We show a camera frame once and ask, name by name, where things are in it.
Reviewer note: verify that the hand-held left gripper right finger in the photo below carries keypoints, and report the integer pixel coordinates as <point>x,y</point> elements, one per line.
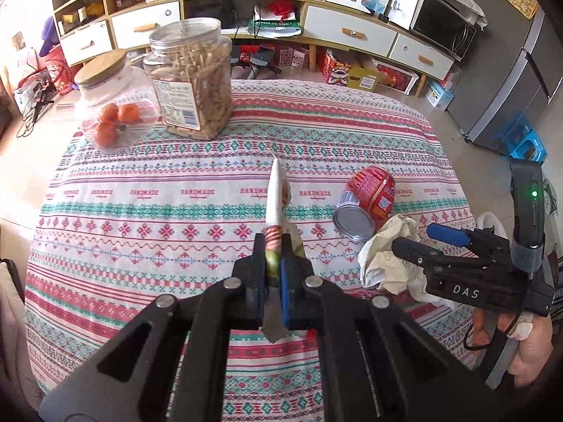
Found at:
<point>292,281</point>

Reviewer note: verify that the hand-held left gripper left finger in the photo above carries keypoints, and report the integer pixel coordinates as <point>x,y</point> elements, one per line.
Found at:
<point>254,272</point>

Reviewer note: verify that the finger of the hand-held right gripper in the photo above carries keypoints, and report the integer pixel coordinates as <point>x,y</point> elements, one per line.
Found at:
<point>446,233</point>
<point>413,250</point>

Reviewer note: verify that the tissue paper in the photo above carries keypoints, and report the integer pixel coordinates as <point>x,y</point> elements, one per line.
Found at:
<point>387,250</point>

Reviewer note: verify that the white plastic bucket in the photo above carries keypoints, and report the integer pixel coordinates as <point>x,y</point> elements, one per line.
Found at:
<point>486,217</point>

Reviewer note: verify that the snack wrapper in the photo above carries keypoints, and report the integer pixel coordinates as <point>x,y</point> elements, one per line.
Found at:
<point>275,193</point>

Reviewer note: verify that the person's right hand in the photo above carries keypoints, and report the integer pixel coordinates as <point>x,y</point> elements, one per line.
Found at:
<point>534,347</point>

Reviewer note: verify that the red tin can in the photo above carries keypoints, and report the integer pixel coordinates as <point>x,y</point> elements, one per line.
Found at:
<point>374,189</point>

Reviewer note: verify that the patterned tablecloth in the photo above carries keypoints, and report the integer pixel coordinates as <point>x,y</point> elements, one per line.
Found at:
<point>176,228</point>

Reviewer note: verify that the blue plastic stool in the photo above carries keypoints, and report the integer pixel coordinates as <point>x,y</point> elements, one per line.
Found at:
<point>528,140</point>

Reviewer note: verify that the blue white cardboard box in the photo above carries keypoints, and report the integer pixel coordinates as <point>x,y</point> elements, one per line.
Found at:
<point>439,96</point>

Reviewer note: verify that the white bin with red print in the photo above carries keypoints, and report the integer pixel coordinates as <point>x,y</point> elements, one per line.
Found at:
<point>396,77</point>

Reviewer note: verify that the grey refrigerator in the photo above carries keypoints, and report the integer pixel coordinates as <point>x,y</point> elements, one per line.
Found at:
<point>506,74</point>

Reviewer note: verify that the yellow cardboard box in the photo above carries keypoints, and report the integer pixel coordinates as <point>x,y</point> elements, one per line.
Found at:
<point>347,72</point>

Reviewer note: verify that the orange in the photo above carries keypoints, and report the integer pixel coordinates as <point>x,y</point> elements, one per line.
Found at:
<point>129,114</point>
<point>105,134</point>
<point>108,113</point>

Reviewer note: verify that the clear plastic snack jar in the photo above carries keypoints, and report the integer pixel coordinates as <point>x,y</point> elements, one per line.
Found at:
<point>193,79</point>

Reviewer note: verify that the black microwave oven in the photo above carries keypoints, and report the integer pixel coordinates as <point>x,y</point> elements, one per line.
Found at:
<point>440,26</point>

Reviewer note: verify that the black red tool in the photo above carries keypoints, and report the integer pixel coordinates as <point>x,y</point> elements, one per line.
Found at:
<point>259,61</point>

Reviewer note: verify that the pink patterned box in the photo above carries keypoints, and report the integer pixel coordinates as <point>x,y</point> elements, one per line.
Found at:
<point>292,57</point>

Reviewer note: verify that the glass jar with wooden lid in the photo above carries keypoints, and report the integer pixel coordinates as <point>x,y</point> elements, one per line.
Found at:
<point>132,90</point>

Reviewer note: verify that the wide white cabinet drawer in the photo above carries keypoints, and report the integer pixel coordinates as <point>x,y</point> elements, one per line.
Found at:
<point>352,30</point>

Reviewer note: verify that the yellow paper note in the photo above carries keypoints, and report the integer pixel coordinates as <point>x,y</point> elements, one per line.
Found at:
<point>521,0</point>

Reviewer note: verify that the red and green bags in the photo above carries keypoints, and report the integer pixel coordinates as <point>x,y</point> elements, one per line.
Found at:
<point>275,20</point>

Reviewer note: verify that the black set-top device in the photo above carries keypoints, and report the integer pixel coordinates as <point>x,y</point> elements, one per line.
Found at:
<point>211,13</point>

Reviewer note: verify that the wooden tv cabinet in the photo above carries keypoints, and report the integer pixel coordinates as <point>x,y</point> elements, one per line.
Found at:
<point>281,9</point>

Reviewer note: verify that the small white cabinet drawer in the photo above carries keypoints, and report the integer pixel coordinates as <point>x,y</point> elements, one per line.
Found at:
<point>145,26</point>

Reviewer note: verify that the red mesh bag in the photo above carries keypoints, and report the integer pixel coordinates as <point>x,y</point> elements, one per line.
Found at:
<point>61,70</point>

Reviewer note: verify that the white shelf drawer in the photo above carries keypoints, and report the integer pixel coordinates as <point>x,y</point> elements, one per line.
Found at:
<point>85,43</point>

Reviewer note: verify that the purple cloth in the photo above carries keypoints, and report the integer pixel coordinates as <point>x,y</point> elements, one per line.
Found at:
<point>48,37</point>

